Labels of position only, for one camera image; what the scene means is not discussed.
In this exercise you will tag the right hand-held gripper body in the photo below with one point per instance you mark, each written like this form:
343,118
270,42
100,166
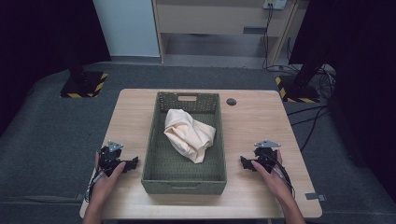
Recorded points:
264,155

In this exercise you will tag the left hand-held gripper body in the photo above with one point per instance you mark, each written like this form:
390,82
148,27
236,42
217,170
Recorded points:
109,157

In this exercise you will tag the green woven basket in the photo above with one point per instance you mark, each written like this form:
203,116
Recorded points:
174,161

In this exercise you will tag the cream cloth garment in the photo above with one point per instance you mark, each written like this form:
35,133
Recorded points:
188,135

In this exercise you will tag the person's left hand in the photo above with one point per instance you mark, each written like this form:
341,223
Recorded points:
102,186

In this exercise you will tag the person's right hand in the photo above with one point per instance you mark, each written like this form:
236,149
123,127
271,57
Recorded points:
278,183

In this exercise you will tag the grey tape piece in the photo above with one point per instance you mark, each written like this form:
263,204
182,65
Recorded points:
315,196

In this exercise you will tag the black stand base hazard stripes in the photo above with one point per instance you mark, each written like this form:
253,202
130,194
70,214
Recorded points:
299,91
82,87

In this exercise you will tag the white panel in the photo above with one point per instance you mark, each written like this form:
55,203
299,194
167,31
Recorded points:
127,28

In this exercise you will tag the black curtain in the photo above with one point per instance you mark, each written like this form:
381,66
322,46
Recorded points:
37,37
364,62

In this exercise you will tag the light wooden cabinet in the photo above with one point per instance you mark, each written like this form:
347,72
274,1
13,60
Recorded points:
211,18

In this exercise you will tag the white power strip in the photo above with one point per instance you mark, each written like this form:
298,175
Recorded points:
275,3

